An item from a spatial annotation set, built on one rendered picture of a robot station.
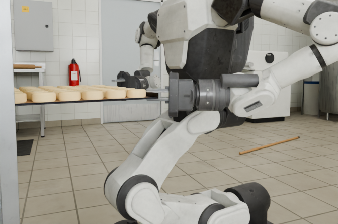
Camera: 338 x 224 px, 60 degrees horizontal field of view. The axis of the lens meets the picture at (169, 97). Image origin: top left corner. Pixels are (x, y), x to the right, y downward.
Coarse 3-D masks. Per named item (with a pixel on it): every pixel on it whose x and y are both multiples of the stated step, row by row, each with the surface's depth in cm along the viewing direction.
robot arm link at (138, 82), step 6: (120, 72) 123; (126, 72) 123; (126, 78) 122; (132, 78) 126; (138, 78) 129; (120, 84) 124; (126, 84) 123; (132, 84) 126; (138, 84) 129; (144, 84) 131
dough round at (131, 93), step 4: (128, 92) 76; (132, 92) 75; (136, 92) 75; (140, 92) 75; (144, 92) 76; (128, 96) 76; (132, 96) 75; (136, 96) 75; (140, 96) 75; (144, 96) 76
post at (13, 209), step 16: (0, 0) 52; (0, 16) 53; (0, 32) 53; (0, 48) 53; (0, 64) 53; (0, 80) 53; (0, 96) 54; (0, 112) 54; (0, 128) 54; (0, 144) 54; (16, 144) 56; (0, 160) 54; (16, 160) 56; (0, 176) 55; (16, 176) 56; (16, 192) 56; (16, 208) 56
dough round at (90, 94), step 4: (84, 92) 69; (88, 92) 69; (92, 92) 69; (96, 92) 69; (100, 92) 70; (84, 96) 69; (88, 96) 69; (92, 96) 69; (96, 96) 69; (100, 96) 70
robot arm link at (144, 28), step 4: (140, 24) 146; (144, 24) 140; (148, 24) 132; (140, 28) 145; (144, 28) 140; (148, 28) 134; (136, 32) 148; (140, 32) 143; (144, 32) 142; (148, 32) 137; (152, 32) 134; (136, 36) 147; (140, 36) 145; (148, 36) 142; (152, 36) 141; (136, 40) 146; (140, 40) 146; (160, 44) 149
